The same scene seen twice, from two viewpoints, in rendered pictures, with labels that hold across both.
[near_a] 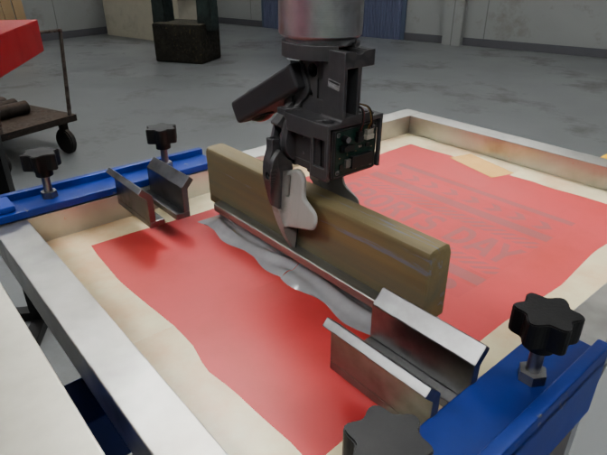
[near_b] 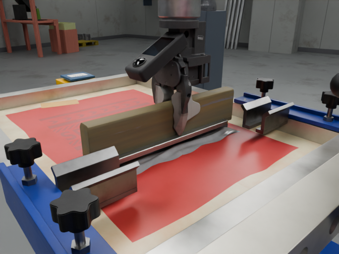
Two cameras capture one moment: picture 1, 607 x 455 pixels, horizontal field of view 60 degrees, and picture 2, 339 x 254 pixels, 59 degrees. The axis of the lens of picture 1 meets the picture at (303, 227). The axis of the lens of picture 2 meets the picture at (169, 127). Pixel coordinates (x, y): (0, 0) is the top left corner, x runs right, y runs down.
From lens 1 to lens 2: 0.76 m
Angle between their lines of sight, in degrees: 80
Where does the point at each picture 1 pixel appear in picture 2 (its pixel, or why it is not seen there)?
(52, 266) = (220, 215)
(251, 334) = (234, 160)
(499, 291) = not seen: hidden behind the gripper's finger
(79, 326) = (281, 186)
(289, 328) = (226, 151)
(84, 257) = (156, 241)
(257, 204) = (147, 133)
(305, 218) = (195, 109)
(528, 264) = not seen: hidden behind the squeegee
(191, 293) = (203, 180)
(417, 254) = (230, 91)
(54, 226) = not seen: outside the picture
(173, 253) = (152, 193)
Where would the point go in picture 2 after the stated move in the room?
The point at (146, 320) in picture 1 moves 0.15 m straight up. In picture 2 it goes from (234, 192) to (243, 101)
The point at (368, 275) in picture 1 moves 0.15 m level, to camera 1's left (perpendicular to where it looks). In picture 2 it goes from (213, 117) to (224, 147)
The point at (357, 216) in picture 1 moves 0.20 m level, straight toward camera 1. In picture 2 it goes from (205, 95) to (305, 98)
